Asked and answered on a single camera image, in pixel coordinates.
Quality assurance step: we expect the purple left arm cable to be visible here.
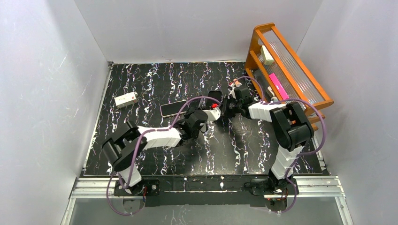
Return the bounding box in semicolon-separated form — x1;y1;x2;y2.
106;95;222;217

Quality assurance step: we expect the black phone case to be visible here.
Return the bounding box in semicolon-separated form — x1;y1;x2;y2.
207;90;222;105

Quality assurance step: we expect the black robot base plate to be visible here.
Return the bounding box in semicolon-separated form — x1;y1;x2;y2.
111;175;294;211

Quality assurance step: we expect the orange wooden shelf rack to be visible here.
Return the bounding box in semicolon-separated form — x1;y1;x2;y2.
244;22;335;133

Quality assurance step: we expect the white grey small device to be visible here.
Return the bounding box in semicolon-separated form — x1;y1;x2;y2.
266;86;279;103

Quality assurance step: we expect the white red small box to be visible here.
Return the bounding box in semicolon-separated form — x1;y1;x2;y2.
114;92;138;109

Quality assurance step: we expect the pink flat box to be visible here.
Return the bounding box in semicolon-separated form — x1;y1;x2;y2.
269;73;290;100

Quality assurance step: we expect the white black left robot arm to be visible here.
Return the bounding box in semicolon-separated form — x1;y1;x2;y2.
101;108;208;189

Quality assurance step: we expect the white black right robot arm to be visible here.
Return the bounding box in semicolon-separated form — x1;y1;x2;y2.
222;85;314;191

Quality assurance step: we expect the cream white box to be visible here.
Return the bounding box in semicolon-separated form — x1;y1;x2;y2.
259;45;275;65

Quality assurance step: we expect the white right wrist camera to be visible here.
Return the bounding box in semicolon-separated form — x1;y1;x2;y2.
228;79;242;98

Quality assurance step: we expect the pink cased smartphone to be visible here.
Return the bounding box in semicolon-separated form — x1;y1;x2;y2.
160;100;188;118

